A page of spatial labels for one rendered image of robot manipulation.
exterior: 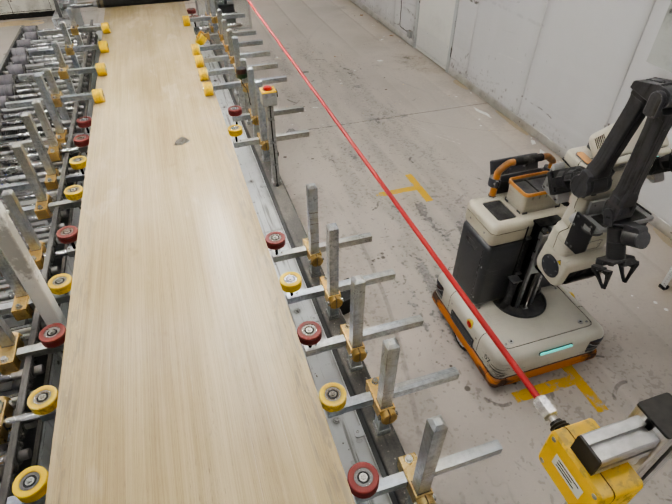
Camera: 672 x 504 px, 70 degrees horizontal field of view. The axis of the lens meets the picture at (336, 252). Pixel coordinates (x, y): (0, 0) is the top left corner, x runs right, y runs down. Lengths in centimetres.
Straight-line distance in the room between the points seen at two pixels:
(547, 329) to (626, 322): 75
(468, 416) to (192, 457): 150
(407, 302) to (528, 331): 74
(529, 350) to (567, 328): 26
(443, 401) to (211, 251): 136
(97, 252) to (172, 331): 55
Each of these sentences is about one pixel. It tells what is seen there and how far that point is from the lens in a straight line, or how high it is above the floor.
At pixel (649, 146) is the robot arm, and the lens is 164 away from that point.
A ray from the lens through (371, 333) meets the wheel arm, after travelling 169.
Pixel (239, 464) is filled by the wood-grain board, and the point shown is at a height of 90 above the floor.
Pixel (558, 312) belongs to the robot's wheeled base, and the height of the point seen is 28.
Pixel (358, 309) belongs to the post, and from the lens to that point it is 150.
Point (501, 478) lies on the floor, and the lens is 243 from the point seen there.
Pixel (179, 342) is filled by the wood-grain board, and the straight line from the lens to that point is 164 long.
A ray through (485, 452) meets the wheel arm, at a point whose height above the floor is 83.
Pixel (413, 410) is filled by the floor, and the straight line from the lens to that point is 250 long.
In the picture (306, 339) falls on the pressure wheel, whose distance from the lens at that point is 157.
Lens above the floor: 212
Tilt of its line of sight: 41 degrees down
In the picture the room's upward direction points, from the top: straight up
